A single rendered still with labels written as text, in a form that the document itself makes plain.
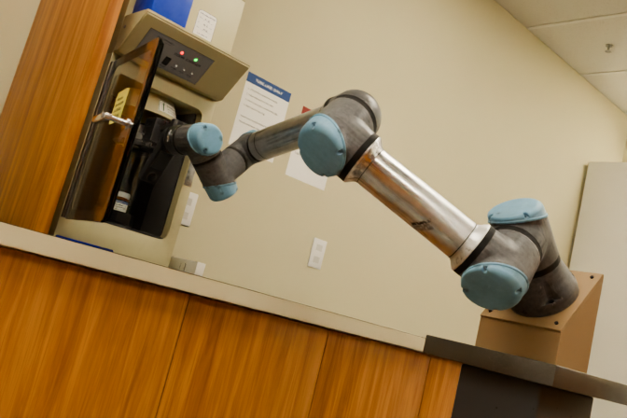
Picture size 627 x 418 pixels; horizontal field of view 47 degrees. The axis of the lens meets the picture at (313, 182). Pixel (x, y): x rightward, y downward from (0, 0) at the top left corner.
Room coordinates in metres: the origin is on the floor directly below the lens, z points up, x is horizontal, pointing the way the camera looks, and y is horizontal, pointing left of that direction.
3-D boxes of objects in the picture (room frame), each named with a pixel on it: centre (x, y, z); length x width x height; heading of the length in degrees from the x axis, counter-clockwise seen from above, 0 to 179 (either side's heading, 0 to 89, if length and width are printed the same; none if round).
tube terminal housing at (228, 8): (1.87, 0.51, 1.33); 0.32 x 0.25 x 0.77; 131
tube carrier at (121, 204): (1.87, 0.48, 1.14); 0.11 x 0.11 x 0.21
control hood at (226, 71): (1.74, 0.39, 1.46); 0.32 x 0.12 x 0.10; 131
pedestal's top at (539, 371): (1.55, -0.54, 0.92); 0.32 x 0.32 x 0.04; 37
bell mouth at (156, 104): (1.87, 0.48, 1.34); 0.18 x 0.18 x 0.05
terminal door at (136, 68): (1.54, 0.46, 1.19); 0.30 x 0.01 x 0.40; 31
